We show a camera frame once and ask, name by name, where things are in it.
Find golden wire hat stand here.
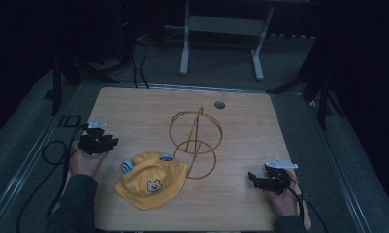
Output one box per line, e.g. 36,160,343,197
168,106,224,181

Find person's left hand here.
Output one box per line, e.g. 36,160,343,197
68,140,109,179

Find black tripod stand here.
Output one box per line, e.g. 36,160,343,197
44,0,135,117
265,32,345,131

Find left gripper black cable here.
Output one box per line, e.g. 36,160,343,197
16,123,90,233

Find person's right hand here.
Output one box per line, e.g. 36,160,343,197
266,169,304,218

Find black floor cables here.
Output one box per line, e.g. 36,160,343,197
130,41,151,90

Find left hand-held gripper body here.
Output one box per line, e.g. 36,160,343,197
78,117,113,156

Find white metal table frame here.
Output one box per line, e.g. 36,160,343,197
179,0,276,82

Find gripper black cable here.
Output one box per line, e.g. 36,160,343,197
16,123,90,233
278,177,330,233

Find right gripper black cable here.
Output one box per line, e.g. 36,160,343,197
278,177,330,233

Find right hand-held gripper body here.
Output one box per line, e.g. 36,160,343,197
257,156,299,196

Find yellow child's hat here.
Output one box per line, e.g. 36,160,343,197
114,150,189,211

